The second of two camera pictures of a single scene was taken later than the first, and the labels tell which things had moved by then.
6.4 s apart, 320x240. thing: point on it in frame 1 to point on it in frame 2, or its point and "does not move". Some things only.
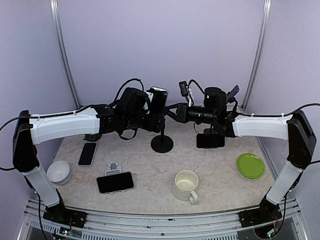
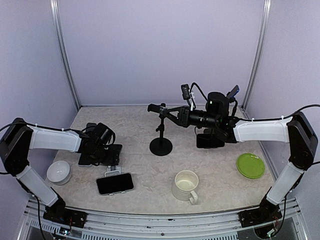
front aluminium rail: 103,225 does not move
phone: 87,154 does not move
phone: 115,182 does not move
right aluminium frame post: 258,55 does not move
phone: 160,99 to 109,154
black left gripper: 150,125 to 93,160
